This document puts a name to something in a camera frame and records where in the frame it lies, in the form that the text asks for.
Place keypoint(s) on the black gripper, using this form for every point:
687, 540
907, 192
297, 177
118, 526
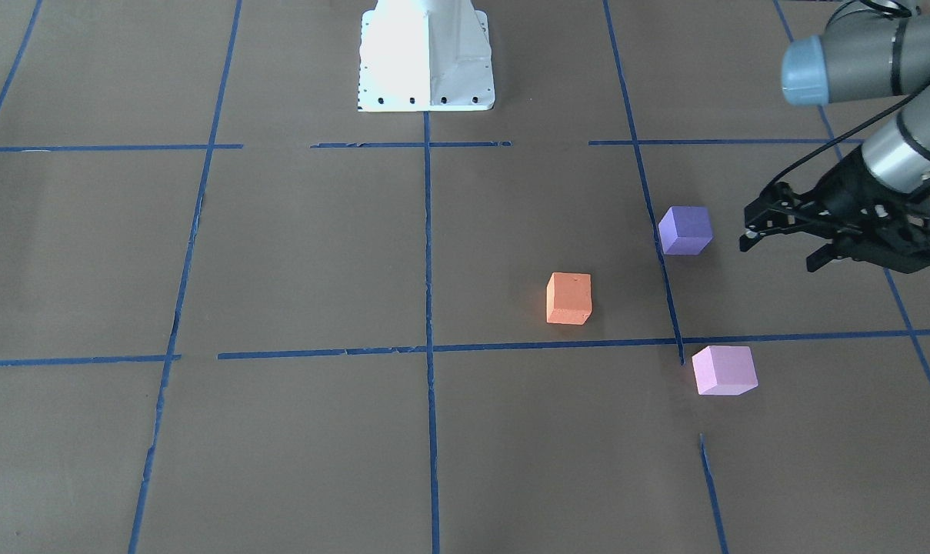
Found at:
843, 191

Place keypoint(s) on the orange foam block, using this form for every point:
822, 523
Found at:
568, 298

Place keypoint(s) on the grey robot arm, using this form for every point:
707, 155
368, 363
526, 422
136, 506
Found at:
868, 49

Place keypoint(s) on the purple foam block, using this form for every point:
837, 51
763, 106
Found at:
685, 230

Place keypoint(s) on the pink foam block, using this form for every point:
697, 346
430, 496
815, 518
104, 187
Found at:
724, 370

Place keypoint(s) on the blue tape strip crosswise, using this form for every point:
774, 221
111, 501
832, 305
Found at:
570, 344

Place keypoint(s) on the brown paper table cover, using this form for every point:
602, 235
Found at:
184, 178

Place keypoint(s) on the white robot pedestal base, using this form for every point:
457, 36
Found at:
425, 56

